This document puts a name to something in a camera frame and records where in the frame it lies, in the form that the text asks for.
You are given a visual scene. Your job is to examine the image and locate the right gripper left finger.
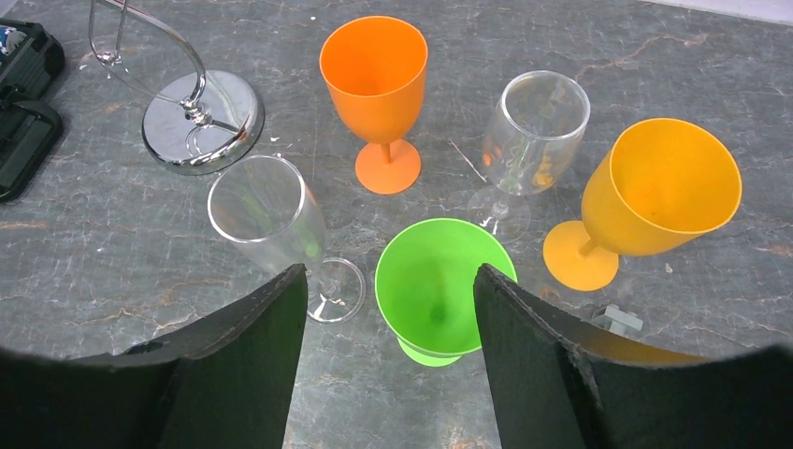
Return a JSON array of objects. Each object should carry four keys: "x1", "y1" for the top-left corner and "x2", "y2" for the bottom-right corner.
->
[{"x1": 1, "y1": 264, "x2": 308, "y2": 448}]

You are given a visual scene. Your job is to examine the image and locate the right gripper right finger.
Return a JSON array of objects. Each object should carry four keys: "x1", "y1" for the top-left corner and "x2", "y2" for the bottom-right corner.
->
[{"x1": 474, "y1": 265, "x2": 792, "y2": 448}]

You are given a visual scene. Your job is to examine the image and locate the green wine glass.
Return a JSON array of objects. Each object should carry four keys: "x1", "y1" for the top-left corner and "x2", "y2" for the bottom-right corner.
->
[{"x1": 374, "y1": 218, "x2": 517, "y2": 368}]

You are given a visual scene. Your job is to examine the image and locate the clear wine glass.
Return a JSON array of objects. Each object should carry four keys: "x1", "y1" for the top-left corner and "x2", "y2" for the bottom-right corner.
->
[
  {"x1": 207, "y1": 154, "x2": 367, "y2": 324},
  {"x1": 468, "y1": 70, "x2": 591, "y2": 244}
]

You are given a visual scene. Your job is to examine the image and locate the yellow wine glass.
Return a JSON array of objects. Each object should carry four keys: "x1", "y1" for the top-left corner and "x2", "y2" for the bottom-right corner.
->
[{"x1": 542, "y1": 118, "x2": 743, "y2": 292}]

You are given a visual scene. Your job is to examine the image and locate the clear wine glass front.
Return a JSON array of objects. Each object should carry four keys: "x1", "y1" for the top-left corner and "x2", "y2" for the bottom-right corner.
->
[{"x1": 468, "y1": 70, "x2": 591, "y2": 244}]

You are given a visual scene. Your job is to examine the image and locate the orange wine glass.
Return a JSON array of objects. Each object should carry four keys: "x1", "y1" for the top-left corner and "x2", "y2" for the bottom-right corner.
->
[{"x1": 319, "y1": 16, "x2": 429, "y2": 195}]

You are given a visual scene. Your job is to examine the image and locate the chrome wine glass rack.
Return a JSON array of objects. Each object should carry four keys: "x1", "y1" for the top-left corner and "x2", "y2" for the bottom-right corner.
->
[{"x1": 88, "y1": 1, "x2": 266, "y2": 176}]

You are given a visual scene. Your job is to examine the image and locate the black poker chip case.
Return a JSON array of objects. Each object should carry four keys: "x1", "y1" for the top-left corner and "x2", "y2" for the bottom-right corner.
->
[{"x1": 1, "y1": 19, "x2": 65, "y2": 203}]

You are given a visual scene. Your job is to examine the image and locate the grey metal bracket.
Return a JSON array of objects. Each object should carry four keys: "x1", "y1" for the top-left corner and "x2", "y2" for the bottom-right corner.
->
[{"x1": 592, "y1": 304, "x2": 643, "y2": 337}]

